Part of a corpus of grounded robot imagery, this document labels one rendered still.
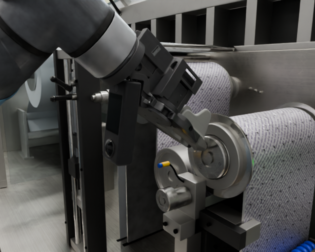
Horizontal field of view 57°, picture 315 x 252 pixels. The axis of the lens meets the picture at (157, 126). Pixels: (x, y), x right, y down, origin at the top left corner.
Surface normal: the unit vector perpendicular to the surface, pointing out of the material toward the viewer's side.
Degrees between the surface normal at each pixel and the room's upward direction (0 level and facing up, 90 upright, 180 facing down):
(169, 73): 50
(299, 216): 90
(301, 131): 60
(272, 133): 56
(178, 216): 0
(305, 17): 90
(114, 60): 112
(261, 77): 90
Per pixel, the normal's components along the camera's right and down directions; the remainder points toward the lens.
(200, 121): 0.59, 0.16
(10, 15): -0.15, 0.18
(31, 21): 0.18, 0.54
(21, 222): 0.00, -0.98
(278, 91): -0.81, 0.12
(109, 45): 0.44, 0.37
